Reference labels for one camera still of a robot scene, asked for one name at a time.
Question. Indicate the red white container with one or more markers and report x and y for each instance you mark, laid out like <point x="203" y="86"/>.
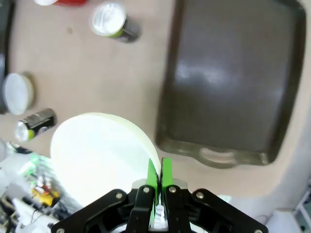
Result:
<point x="58" y="2"/>

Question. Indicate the black green beverage can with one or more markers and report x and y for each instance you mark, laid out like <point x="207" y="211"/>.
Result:
<point x="34" y="123"/>

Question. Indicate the large white plate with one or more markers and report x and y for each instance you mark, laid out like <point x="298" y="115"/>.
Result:
<point x="102" y="155"/>

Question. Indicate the dark brown serving tray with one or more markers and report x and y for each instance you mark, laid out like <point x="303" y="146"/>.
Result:
<point x="230" y="80"/>

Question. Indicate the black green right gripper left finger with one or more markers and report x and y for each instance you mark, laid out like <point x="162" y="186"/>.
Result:
<point x="143" y="194"/>

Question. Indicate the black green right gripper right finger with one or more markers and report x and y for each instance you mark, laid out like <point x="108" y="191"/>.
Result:
<point x="175" y="194"/>

